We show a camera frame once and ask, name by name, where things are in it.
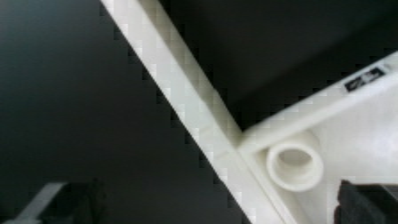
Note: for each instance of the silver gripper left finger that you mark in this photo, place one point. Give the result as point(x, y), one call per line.
point(70, 203)

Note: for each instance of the white U-shaped obstacle fence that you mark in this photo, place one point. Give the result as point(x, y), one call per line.
point(164, 54)

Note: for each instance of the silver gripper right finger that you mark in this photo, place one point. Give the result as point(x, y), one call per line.
point(367, 204)

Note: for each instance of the white square table top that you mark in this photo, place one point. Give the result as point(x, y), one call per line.
point(326, 142)

